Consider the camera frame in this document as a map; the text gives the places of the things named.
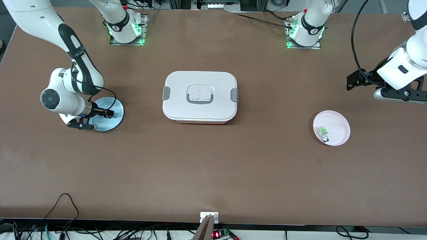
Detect white lidded box grey latches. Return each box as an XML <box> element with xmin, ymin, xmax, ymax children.
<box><xmin>162</xmin><ymin>71</ymin><xmax>239</xmax><ymax>125</ymax></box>

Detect light blue round plate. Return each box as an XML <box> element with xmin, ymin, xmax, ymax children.
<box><xmin>89</xmin><ymin>97</ymin><xmax>124</xmax><ymax>132</ymax></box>

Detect pink round plate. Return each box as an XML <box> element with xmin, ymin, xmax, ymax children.
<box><xmin>313</xmin><ymin>110</ymin><xmax>351</xmax><ymax>146</ymax></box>

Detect white device with lit ports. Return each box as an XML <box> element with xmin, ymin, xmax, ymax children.
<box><xmin>192</xmin><ymin>0</ymin><xmax>241</xmax><ymax>10</ymax></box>

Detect circuit board with red display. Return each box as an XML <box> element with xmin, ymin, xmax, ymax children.
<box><xmin>211</xmin><ymin>228</ymin><xmax>231</xmax><ymax>239</ymax></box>

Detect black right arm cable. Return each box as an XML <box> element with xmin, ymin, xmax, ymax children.
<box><xmin>70</xmin><ymin>62</ymin><xmax>117</xmax><ymax>112</ymax></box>

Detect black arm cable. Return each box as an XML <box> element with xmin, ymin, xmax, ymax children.
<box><xmin>70</xmin><ymin>62</ymin><xmax>117</xmax><ymax>112</ymax></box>
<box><xmin>351</xmin><ymin>0</ymin><xmax>375</xmax><ymax>84</ymax></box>

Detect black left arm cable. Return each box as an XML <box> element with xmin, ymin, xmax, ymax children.
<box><xmin>351</xmin><ymin>0</ymin><xmax>375</xmax><ymax>84</ymax></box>

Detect green switch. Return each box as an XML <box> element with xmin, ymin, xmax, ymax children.
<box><xmin>317</xmin><ymin>126</ymin><xmax>330</xmax><ymax>143</ymax></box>

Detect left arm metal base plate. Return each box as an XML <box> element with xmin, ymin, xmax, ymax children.
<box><xmin>286</xmin><ymin>15</ymin><xmax>322</xmax><ymax>50</ymax></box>

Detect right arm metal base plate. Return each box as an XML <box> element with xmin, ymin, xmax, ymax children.
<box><xmin>110</xmin><ymin>13</ymin><xmax>148</xmax><ymax>46</ymax></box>

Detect black looped cable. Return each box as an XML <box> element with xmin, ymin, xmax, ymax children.
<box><xmin>44</xmin><ymin>193</ymin><xmax>80</xmax><ymax>230</ymax></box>

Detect black cable across table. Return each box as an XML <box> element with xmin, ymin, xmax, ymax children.
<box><xmin>232</xmin><ymin>10</ymin><xmax>295</xmax><ymax>29</ymax></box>

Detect white metal edge bracket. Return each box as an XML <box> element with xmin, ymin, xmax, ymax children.
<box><xmin>200</xmin><ymin>212</ymin><xmax>219</xmax><ymax>224</ymax></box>

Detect black coiled floor cable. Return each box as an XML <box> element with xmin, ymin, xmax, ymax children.
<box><xmin>335</xmin><ymin>226</ymin><xmax>369</xmax><ymax>240</ymax></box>

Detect grey metal wedge mount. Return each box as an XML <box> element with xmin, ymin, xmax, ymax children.
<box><xmin>192</xmin><ymin>215</ymin><xmax>216</xmax><ymax>240</ymax></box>

